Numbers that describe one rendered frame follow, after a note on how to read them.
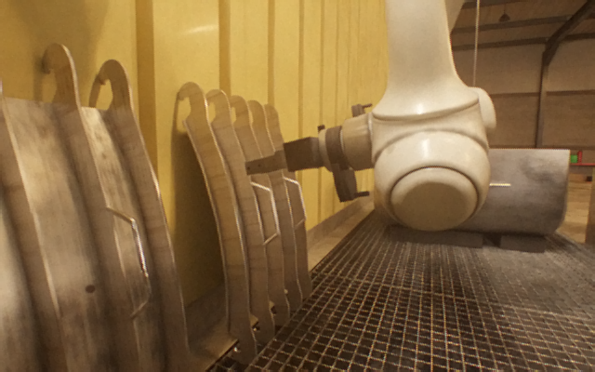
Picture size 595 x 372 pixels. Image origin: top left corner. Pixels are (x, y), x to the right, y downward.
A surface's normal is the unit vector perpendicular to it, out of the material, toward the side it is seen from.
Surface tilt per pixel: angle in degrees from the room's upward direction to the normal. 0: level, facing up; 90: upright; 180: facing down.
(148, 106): 90
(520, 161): 92
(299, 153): 90
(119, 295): 90
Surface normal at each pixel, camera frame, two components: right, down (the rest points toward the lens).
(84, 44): 0.91, 0.06
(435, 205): -0.28, 0.56
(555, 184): -0.29, 0.11
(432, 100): -0.25, -0.31
